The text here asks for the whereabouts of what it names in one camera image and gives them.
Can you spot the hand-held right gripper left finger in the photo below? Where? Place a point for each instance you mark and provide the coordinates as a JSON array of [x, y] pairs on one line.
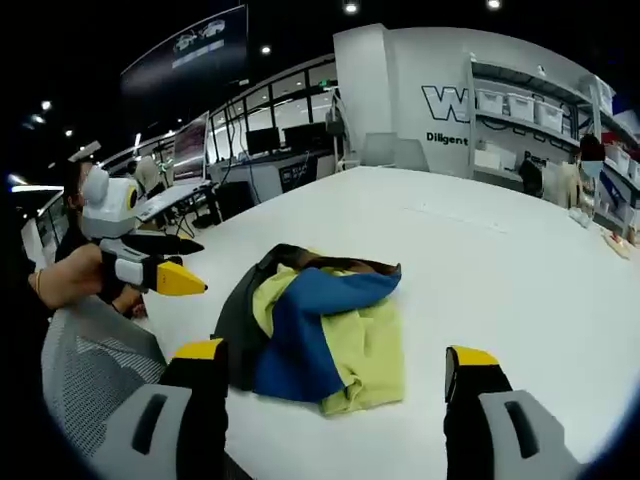
[[165, 430]]

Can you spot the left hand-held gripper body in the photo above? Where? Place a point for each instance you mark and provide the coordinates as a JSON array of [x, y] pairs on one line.
[[107, 205]]

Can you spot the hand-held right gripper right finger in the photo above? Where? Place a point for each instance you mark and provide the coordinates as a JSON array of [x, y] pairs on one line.
[[505, 430]]

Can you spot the yellow blue grey garment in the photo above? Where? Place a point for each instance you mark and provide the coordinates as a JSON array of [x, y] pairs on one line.
[[350, 350]]

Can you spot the person's left hand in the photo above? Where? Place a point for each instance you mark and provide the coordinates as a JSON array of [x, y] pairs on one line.
[[75, 277]]

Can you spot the person's head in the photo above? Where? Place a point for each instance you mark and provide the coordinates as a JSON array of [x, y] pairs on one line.
[[75, 187]]

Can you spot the white background desk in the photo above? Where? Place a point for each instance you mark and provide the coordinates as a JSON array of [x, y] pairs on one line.
[[170, 197]]

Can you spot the person's black shirt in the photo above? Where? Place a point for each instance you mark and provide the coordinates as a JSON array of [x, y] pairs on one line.
[[70, 240]]

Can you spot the large standing display screen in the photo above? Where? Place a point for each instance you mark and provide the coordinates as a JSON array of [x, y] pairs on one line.
[[191, 147]]

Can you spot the grey mesh office chair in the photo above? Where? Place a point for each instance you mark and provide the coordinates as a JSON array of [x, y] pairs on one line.
[[90, 360]]

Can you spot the grey workstation counter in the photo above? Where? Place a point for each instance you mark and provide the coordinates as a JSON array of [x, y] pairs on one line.
[[265, 175]]

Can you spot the black computer monitor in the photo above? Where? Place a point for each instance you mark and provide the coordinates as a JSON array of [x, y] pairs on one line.
[[305, 136], [262, 141]]

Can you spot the dark hanging banner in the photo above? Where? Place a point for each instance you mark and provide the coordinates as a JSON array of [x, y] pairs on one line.
[[200, 55]]

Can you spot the white equipment stand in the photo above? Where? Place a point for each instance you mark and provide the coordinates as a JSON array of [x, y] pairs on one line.
[[340, 125]]

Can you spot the beige folded cloth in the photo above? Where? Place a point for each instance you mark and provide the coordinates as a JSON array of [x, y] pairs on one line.
[[620, 246]]

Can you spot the white crumpled cloth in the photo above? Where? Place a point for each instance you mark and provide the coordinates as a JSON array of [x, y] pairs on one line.
[[582, 216]]

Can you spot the grey plastic chair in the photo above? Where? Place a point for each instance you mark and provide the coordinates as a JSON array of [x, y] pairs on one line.
[[412, 155], [382, 150]]

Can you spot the row of white storage bins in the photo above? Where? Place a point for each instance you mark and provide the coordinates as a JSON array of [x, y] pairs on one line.
[[520, 107]]

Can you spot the grey metal storage shelf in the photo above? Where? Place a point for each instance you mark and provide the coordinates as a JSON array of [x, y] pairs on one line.
[[525, 98]]

